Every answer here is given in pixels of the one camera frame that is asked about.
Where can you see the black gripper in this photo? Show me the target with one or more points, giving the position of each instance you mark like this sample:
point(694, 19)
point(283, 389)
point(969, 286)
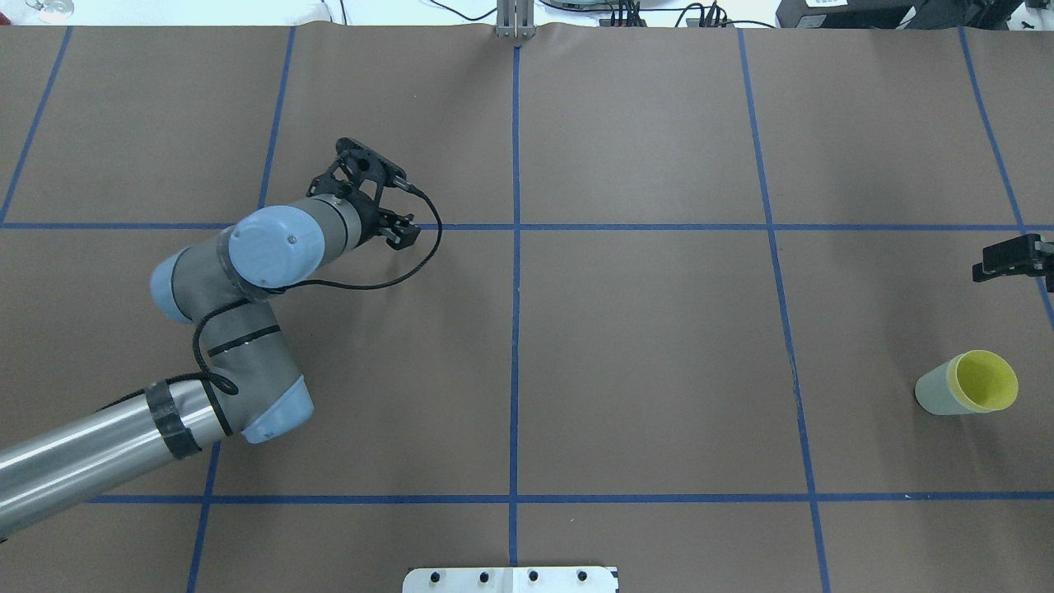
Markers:
point(372, 220)

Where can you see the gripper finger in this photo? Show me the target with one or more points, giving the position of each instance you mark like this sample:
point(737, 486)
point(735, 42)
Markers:
point(1028, 255)

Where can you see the yellow plastic cup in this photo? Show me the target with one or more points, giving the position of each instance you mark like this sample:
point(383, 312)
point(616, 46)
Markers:
point(982, 382)

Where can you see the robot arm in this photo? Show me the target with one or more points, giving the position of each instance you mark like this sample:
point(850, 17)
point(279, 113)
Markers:
point(115, 359)

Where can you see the green plastic cup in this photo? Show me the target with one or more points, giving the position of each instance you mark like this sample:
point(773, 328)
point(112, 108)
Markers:
point(939, 392)

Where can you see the brown paper table cover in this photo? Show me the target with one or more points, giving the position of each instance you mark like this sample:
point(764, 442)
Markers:
point(688, 283)

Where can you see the black box on table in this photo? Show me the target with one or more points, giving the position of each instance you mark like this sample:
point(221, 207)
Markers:
point(881, 15)

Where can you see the aluminium frame post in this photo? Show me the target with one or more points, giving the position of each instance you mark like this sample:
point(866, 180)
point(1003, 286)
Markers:
point(515, 19)

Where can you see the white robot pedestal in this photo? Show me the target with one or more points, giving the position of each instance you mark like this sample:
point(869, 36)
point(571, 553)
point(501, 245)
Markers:
point(513, 579)

